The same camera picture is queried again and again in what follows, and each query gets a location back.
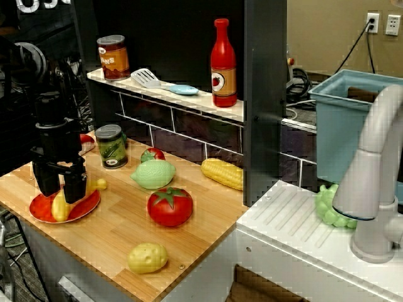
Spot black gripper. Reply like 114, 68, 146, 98
30, 121, 88, 204

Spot yellow toy banana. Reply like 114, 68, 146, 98
50, 177, 108, 223

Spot red round plate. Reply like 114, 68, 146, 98
29, 187, 101, 225

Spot red white toy food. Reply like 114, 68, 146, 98
78, 133, 96, 155

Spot green label toy can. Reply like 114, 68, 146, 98
94, 124, 128, 170

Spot pale green toy lemon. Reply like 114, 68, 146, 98
130, 159, 177, 190

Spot small red toy strawberry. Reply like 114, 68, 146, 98
140, 147, 166, 164

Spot large red toy tomato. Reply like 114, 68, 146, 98
147, 186, 194, 228

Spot yellow toy potato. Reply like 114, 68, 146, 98
127, 242, 169, 274

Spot brown beans toy can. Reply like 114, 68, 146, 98
96, 35, 131, 81

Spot white kitchen shelf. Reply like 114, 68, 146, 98
86, 69, 245, 123

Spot yellow toy corn cob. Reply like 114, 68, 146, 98
200, 157, 244, 191

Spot red toy ketchup bottle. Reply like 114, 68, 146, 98
210, 18, 238, 108

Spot white sink counter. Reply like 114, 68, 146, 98
235, 179, 403, 302

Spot blue plastic bin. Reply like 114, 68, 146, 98
307, 69, 403, 207

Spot grey toy faucet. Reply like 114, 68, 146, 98
332, 84, 403, 264

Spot white drawer handle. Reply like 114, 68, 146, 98
58, 274, 106, 302

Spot grey spatula blue handle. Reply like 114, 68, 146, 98
130, 68, 200, 96

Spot dark grey kitchen post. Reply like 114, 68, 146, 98
242, 0, 288, 208

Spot black cable bundle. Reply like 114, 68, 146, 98
285, 66, 322, 111

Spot black power cable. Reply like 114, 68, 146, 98
332, 18, 377, 76

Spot white wall power outlet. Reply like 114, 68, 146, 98
366, 11, 380, 34

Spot white wall data outlet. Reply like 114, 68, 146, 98
385, 14, 400, 36

